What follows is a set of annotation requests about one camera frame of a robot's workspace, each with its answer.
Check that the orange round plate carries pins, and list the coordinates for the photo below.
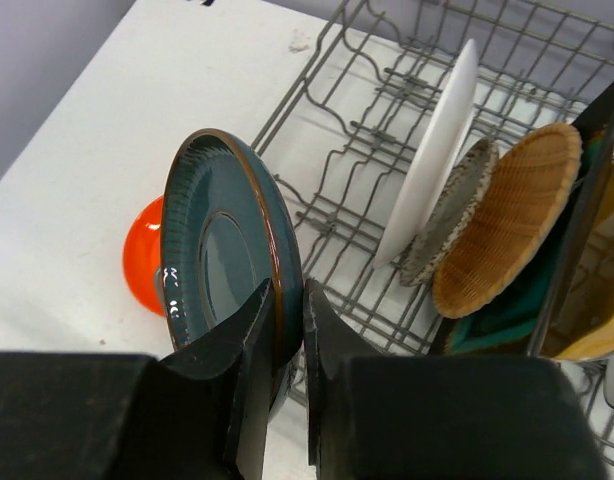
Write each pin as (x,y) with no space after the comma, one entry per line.
(141,257)

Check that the yellow polka dot plate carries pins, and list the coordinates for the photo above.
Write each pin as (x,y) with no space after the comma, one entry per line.
(584,330)

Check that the dark teal round plate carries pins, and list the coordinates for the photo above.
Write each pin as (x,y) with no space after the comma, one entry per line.
(225,228)

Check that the green square glazed plate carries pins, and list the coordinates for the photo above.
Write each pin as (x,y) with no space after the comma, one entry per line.
(518,320)

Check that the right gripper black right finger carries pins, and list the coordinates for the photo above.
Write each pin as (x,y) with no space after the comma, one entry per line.
(377,416)

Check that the speckled beige oval plate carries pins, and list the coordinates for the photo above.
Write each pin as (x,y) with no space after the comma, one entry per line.
(464,190)

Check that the white plate striped rim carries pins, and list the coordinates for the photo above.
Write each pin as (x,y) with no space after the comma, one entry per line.
(434,158)

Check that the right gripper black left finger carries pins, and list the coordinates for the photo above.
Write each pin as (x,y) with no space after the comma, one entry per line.
(199,413)

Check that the grey wire dish rack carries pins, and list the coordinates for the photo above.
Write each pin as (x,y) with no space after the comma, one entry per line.
(344,134)

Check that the woven bamboo round plate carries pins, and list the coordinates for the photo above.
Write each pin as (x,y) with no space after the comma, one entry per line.
(529,189)

